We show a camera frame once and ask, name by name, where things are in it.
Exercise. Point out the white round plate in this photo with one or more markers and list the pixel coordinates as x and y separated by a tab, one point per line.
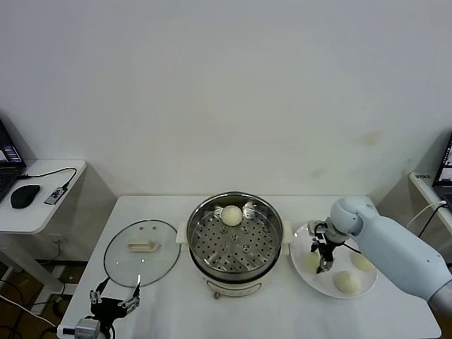
325	282

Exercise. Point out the small printed table label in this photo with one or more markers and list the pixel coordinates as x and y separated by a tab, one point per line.
422	176

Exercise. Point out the grey usb hub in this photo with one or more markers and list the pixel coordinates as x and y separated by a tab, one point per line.
55	196

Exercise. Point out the white side table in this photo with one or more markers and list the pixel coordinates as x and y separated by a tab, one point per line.
392	205
42	219

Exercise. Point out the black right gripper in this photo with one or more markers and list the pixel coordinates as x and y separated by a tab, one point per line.
327	250

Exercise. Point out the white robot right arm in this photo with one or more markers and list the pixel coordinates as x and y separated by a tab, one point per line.
388	247

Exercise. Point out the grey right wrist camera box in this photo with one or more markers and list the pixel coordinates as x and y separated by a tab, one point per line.
316	227

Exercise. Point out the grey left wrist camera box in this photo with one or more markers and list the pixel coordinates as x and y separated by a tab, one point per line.
86	326

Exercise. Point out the black open laptop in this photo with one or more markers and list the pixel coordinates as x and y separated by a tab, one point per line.
8	155
445	176

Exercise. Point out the cream electric cooker base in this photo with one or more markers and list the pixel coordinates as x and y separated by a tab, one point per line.
233	286

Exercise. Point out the white steamed baozi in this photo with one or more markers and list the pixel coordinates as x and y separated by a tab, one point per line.
363	264
347	281
231	215
310	264

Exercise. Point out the perforated steel steamer basket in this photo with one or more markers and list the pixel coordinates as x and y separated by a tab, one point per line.
263	247

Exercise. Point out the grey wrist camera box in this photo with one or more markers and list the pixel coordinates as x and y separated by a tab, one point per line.
316	227
86	326

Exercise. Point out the black computer mouse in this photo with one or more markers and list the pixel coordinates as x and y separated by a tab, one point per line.
24	196

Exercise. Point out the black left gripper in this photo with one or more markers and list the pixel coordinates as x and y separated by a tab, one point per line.
106	308

